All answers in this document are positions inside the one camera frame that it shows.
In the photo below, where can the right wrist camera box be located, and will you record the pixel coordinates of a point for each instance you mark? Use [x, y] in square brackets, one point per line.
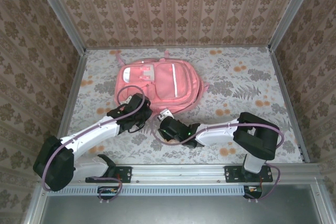
[166, 113]

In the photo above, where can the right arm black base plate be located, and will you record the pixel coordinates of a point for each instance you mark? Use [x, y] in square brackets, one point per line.
[231, 174]

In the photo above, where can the aluminium rear rail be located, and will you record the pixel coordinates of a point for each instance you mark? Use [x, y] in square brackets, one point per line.
[178, 46]

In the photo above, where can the pink student backpack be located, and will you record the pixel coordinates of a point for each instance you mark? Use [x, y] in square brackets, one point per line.
[165, 85]

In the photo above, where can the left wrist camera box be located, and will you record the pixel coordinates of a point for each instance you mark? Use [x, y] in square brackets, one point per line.
[128, 100]

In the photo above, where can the aluminium corner post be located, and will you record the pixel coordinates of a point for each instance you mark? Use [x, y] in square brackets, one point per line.
[291, 11]
[62, 14]

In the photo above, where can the grey metal panel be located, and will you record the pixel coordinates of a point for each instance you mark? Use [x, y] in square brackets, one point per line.
[183, 211]

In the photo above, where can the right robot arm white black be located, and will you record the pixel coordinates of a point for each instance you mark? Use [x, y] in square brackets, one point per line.
[215, 134]

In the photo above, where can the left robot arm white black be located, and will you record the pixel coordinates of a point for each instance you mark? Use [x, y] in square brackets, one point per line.
[86, 134]

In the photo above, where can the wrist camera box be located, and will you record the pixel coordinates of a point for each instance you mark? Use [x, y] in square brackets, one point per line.
[128, 100]
[166, 113]

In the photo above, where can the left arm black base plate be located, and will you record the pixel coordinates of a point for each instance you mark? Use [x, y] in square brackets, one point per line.
[126, 174]

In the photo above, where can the aluminium side rail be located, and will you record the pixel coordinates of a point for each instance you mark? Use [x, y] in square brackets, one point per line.
[70, 103]
[288, 103]

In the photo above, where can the aluminium mounting rail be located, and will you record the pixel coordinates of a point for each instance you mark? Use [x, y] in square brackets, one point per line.
[178, 172]

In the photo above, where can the floral table cloth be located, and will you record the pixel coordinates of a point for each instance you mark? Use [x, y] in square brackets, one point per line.
[249, 90]

